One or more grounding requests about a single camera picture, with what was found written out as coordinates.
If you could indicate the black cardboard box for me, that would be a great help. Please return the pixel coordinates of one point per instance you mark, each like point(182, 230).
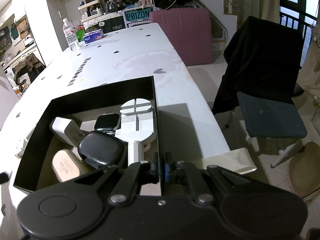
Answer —
point(35, 171)

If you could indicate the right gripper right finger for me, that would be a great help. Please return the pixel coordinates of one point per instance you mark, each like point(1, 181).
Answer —
point(189, 176)

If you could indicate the black office chair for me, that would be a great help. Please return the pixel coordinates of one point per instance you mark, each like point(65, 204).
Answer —
point(263, 62)

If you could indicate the black oval case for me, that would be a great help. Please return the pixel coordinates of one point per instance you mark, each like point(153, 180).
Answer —
point(100, 149)

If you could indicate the brown round stool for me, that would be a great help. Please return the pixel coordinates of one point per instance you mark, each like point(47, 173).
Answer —
point(304, 170)

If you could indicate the staircase with railing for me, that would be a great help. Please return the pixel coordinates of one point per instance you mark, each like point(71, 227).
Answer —
point(227, 21)

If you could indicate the white watch band tool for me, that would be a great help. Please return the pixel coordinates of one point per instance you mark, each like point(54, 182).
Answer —
point(137, 127)

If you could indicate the white shelf rack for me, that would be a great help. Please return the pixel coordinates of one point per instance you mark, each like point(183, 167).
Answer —
point(91, 10)

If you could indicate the beige power bank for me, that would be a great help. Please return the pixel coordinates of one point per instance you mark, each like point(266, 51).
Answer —
point(67, 166)

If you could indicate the green plastic bag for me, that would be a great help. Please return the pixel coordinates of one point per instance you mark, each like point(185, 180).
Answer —
point(80, 32)

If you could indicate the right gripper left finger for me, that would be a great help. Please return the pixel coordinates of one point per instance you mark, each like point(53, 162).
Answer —
point(133, 178)

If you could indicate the blue tissue box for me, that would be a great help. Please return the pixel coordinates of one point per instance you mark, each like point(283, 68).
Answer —
point(93, 36)

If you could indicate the orange white scissors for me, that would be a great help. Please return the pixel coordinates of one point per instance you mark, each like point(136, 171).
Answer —
point(146, 147)

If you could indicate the clear water bottle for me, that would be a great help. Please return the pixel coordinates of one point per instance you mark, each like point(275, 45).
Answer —
point(70, 35)

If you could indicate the white power adapter in box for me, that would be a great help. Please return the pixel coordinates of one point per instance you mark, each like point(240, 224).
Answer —
point(67, 131)

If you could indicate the black smartwatch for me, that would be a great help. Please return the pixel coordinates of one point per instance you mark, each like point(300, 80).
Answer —
point(107, 122)

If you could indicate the white tablecloth with hearts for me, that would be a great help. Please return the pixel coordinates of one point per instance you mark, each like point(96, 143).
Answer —
point(188, 128)

